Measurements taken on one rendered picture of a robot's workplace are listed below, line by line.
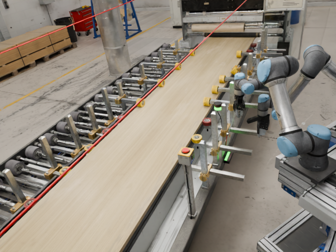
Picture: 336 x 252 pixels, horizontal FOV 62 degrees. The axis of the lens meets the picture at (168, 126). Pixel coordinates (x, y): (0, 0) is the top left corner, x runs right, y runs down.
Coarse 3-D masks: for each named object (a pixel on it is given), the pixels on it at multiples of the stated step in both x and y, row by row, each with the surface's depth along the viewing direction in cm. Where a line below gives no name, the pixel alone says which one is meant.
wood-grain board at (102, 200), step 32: (192, 64) 346; (224, 64) 333; (160, 96) 282; (192, 96) 274; (128, 128) 239; (160, 128) 233; (192, 128) 227; (96, 160) 207; (128, 160) 202; (160, 160) 198; (64, 192) 182; (96, 192) 179; (128, 192) 176; (32, 224) 163; (64, 224) 160; (96, 224) 158; (128, 224) 155
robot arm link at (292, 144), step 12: (264, 60) 150; (276, 60) 149; (288, 60) 149; (264, 72) 148; (276, 72) 148; (288, 72) 151; (264, 84) 154; (276, 84) 149; (276, 96) 149; (288, 96) 149; (276, 108) 150; (288, 108) 147; (288, 120) 146; (288, 132) 144; (300, 132) 144; (288, 144) 142; (300, 144) 143; (288, 156) 146
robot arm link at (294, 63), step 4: (288, 56) 151; (292, 56) 152; (292, 60) 149; (296, 60) 151; (292, 64) 149; (296, 64) 150; (292, 68) 150; (296, 68) 151; (292, 72) 152; (288, 76) 162; (260, 84) 190; (260, 88) 192
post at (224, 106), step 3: (222, 105) 214; (225, 105) 213; (222, 108) 215; (225, 108) 214; (222, 111) 216; (225, 111) 215; (222, 114) 218; (225, 114) 217; (222, 117) 219; (225, 117) 218; (222, 120) 221; (225, 120) 220; (222, 123) 222; (225, 123) 221; (222, 126) 224; (225, 126) 223; (222, 129) 225; (225, 129) 224; (222, 138) 230; (225, 138) 229; (222, 141) 232; (222, 144) 234
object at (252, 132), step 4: (208, 128) 236; (220, 128) 231; (228, 128) 228; (232, 128) 227; (236, 128) 226; (240, 128) 226; (236, 132) 226; (240, 132) 225; (244, 132) 223; (248, 132) 222; (252, 132) 220; (256, 132) 219
